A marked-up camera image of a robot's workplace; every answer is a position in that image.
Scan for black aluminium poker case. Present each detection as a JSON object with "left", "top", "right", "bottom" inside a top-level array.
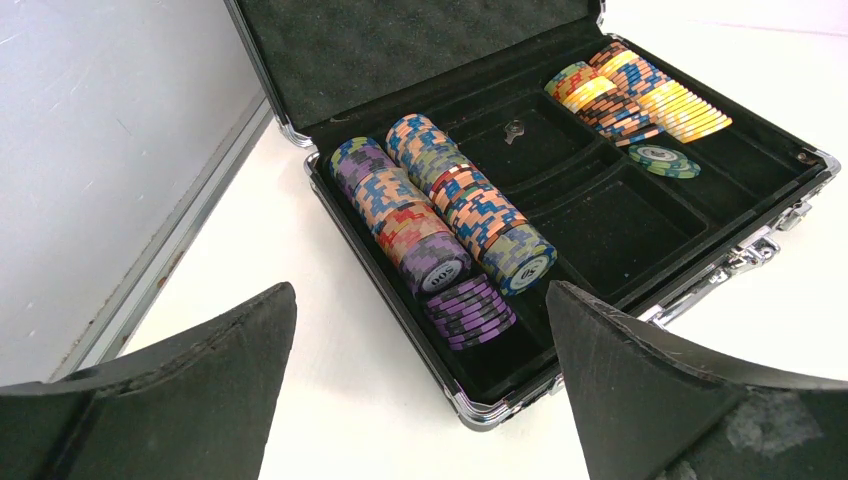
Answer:
[{"left": 228, "top": 1, "right": 839, "bottom": 431}]

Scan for green flat chips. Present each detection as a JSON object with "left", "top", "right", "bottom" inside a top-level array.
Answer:
[{"left": 628, "top": 144, "right": 701, "bottom": 179}]

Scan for right chip row orange blue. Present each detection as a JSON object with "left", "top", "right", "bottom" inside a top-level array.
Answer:
[{"left": 543, "top": 61, "right": 665, "bottom": 147}]

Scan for loose purple chip stack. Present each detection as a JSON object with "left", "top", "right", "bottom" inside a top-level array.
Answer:
[{"left": 424, "top": 274, "right": 517, "bottom": 351}]

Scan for right chip row yellow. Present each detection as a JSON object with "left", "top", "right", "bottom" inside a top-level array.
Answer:
[{"left": 589, "top": 41, "right": 732, "bottom": 143}]

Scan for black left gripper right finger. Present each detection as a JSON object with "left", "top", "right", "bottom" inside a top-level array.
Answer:
[{"left": 546, "top": 281, "right": 847, "bottom": 479}]

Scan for left chip row purple end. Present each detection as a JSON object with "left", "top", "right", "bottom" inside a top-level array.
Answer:
[{"left": 329, "top": 137, "right": 472, "bottom": 295}]

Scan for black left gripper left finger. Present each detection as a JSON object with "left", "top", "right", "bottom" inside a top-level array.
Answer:
[{"left": 1, "top": 282, "right": 297, "bottom": 479}]

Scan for small silver key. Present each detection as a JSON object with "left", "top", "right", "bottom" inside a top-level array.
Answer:
[{"left": 504, "top": 119, "right": 525, "bottom": 145}]

